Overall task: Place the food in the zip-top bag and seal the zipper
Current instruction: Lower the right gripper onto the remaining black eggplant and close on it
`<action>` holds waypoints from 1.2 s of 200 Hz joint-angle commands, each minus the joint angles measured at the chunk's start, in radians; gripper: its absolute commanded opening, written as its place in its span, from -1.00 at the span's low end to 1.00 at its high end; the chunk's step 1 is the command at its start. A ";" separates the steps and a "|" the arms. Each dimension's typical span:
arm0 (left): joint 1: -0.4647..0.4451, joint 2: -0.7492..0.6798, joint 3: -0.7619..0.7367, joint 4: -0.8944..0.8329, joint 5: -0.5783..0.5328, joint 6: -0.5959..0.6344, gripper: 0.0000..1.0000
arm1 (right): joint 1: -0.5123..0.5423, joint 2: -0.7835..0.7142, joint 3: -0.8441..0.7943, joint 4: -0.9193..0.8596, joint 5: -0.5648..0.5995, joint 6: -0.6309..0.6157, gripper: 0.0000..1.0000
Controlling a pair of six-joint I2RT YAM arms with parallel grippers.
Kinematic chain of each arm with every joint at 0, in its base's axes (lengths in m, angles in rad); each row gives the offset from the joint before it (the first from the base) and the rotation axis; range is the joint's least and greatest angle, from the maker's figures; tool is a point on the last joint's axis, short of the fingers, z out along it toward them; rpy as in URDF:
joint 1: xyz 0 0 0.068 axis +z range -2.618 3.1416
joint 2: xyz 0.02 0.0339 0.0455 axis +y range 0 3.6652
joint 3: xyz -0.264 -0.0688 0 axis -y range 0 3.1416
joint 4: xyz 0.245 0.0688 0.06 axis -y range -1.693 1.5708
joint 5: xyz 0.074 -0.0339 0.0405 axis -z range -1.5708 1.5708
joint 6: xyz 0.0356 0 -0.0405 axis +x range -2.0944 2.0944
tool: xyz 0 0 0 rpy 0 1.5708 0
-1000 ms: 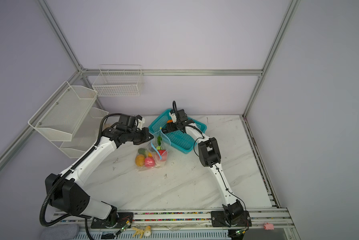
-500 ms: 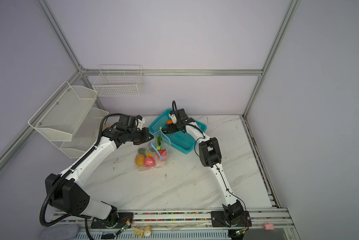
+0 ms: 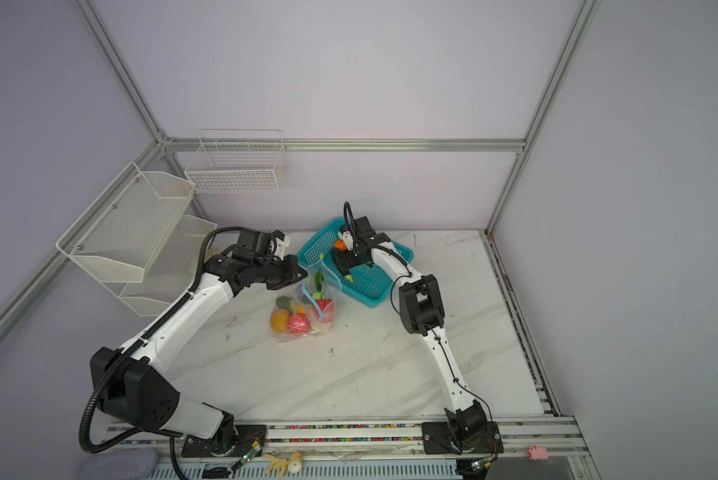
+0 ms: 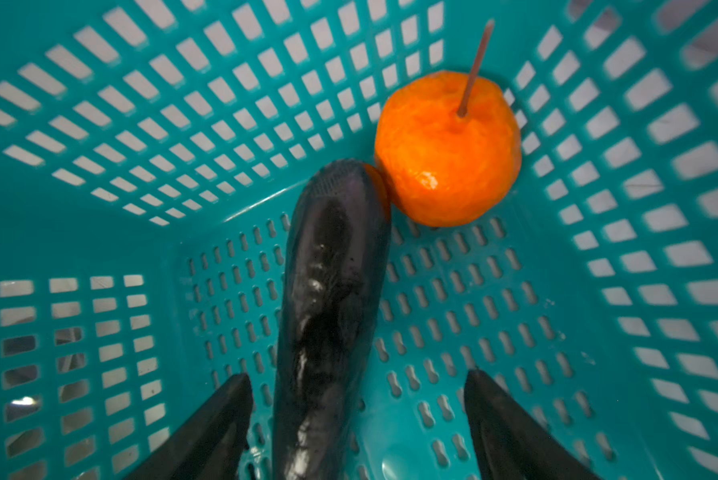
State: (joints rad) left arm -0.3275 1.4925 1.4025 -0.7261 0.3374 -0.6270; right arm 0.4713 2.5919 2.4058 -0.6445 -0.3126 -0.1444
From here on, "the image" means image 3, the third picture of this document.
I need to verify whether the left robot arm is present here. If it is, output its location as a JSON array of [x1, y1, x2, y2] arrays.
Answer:
[[78, 227, 307, 455]]

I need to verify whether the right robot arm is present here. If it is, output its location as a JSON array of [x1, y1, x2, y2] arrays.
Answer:
[[331, 210, 492, 452]]

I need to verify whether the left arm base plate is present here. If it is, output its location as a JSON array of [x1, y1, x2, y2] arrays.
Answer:
[[181, 424, 268, 458]]

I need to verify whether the white toy radish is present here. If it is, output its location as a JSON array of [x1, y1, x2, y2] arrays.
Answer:
[[312, 267, 328, 301]]

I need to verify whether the white mesh shelf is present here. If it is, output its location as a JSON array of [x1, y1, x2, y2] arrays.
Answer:
[[117, 215, 217, 317], [56, 163, 195, 283]]

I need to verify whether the white wire basket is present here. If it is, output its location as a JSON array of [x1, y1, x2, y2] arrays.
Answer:
[[184, 129, 289, 194]]

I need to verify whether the white mesh lower shelf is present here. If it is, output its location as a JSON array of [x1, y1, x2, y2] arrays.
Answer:
[[117, 215, 217, 317]]

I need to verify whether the teal plastic basket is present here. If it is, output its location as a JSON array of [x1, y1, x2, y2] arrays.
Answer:
[[297, 217, 415, 309]]

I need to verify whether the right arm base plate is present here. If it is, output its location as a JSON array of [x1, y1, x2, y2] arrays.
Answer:
[[421, 421, 504, 455]]

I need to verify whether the yellow toy mango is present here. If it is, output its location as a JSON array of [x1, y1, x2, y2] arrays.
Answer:
[[270, 308, 290, 334]]

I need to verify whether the clear zip top bag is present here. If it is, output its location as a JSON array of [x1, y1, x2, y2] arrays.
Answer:
[[270, 255, 342, 342]]

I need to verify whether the pink toy pig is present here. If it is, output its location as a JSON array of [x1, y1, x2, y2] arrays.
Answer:
[[527, 445, 549, 461]]

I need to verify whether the white mesh upper shelf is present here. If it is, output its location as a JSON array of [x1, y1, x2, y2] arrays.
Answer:
[[56, 163, 195, 283]]

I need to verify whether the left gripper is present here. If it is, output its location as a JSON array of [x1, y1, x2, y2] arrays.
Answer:
[[254, 254, 308, 291]]

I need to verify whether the wooden toy figure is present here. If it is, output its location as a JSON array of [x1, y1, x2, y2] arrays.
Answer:
[[263, 452, 304, 478]]

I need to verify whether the pink toy fruit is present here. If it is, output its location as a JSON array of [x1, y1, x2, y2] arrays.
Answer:
[[288, 313, 311, 337]]

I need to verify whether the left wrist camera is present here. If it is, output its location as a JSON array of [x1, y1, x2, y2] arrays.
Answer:
[[272, 230, 291, 260]]

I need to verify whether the grey cloth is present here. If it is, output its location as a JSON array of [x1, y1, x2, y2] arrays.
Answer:
[[80, 448, 159, 480]]

